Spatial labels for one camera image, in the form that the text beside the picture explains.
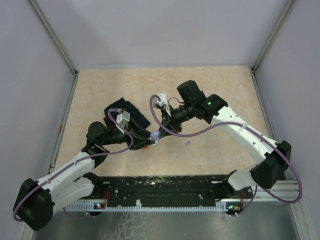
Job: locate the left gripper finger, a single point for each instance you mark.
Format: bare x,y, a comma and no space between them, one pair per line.
140,144
138,132

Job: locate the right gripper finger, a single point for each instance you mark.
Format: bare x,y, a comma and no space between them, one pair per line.
165,133
165,120

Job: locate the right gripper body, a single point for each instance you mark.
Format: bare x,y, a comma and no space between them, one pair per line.
178,115

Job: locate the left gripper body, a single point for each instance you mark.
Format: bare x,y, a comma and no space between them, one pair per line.
126,135

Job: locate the purple charging case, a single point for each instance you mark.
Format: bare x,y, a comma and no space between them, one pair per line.
155,135

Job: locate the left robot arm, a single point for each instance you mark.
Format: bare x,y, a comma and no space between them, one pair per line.
39,200

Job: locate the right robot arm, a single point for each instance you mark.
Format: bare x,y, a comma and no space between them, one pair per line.
267,153

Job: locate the dark navy cloth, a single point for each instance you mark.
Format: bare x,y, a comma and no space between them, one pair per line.
130,108

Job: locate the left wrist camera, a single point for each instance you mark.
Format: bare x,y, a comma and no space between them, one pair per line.
123,119

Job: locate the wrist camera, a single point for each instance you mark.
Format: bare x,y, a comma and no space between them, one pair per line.
160,102
123,119

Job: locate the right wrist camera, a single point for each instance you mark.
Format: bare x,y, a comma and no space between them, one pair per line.
160,102

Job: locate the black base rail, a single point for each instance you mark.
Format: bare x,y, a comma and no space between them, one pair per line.
170,191

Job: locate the left aluminium frame post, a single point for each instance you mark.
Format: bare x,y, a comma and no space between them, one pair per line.
55,40

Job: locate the aluminium frame post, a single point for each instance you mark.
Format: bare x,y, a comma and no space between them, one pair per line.
287,9
55,40

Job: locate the white cable duct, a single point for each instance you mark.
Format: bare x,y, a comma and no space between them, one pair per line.
96,206

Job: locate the right aluminium frame post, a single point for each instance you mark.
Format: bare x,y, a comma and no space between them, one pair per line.
287,9

